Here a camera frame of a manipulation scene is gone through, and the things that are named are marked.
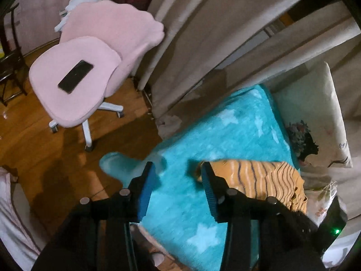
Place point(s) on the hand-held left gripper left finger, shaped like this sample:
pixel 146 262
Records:
pixel 146 193

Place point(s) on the white leaf printed pillow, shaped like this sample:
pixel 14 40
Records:
pixel 320 203

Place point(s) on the pink swivel chair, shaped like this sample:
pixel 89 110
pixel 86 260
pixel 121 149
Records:
pixel 84 70

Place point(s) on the pink white bedding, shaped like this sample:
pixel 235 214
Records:
pixel 14 225

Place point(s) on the orange striped small garment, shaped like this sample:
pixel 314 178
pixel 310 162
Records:
pixel 253 180

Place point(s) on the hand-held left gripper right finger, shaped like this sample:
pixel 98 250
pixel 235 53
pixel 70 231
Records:
pixel 210 196

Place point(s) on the teal star printed blanket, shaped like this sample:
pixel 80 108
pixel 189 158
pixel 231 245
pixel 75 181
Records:
pixel 180 203

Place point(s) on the cream pillow with floral figure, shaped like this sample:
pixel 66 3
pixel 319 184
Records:
pixel 313 113

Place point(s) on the black smartphone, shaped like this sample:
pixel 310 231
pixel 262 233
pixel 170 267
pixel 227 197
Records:
pixel 75 76

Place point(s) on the beige curtain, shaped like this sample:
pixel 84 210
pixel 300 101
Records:
pixel 197 48

